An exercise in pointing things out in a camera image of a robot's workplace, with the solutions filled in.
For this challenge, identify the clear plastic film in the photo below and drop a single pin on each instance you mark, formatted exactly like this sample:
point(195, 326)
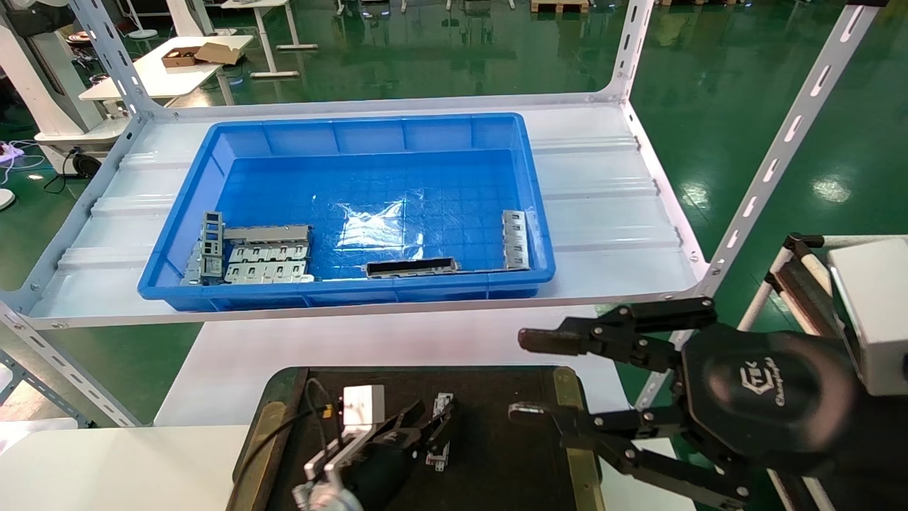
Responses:
point(379, 223)

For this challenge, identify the silver metal bracket part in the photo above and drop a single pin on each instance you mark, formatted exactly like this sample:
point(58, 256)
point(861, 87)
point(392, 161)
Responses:
point(516, 239)

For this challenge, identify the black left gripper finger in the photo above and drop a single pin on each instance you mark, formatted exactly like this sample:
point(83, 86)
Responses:
point(408, 422)
point(440, 436)

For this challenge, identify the white metal shelf rack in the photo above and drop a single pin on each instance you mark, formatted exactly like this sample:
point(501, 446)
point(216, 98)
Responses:
point(787, 135)

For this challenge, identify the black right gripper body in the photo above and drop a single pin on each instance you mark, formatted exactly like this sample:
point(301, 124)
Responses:
point(773, 397)

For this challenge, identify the silver slotted metal part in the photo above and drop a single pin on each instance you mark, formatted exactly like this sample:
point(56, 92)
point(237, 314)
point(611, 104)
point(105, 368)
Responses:
point(443, 408)

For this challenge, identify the white machine base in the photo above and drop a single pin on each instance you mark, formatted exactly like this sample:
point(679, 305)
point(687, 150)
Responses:
point(42, 85)

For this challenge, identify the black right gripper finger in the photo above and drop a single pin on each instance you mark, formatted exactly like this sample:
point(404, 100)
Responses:
point(624, 333)
point(638, 433)

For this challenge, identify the blue plastic bin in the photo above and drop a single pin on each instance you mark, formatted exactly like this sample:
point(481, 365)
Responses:
point(369, 142)

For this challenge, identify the dark long metal part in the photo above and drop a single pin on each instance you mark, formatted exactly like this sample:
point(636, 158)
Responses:
point(411, 267)

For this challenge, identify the white tube cart frame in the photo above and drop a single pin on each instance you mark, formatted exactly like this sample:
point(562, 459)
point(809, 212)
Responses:
point(798, 280)

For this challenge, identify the leaning gray metal part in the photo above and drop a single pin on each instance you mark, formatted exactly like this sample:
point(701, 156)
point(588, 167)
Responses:
point(194, 266)

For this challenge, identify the flat cardboard piece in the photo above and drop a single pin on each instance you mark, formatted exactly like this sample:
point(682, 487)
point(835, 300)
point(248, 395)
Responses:
point(220, 53)

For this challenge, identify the white work table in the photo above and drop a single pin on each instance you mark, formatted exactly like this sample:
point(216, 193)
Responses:
point(163, 74)

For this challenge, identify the gray upright metal part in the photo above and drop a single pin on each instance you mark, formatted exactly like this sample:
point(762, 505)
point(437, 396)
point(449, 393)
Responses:
point(212, 238)

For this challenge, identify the white desk with legs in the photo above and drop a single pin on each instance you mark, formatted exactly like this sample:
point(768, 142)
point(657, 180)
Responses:
point(266, 35)

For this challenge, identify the flat silver tabbed part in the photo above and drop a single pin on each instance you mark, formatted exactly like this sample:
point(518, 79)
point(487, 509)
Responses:
point(268, 271)
point(269, 251)

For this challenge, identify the wooden pallet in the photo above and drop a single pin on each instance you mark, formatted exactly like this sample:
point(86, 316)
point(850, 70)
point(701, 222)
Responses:
point(560, 6)

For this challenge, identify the black container with brass edges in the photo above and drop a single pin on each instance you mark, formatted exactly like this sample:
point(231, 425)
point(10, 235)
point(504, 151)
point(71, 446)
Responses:
point(496, 440)

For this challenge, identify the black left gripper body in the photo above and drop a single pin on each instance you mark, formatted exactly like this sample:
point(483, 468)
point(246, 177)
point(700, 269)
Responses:
point(383, 472)

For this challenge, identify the open cardboard box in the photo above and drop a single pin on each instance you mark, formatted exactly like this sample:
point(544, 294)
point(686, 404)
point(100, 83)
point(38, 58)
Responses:
point(181, 56)

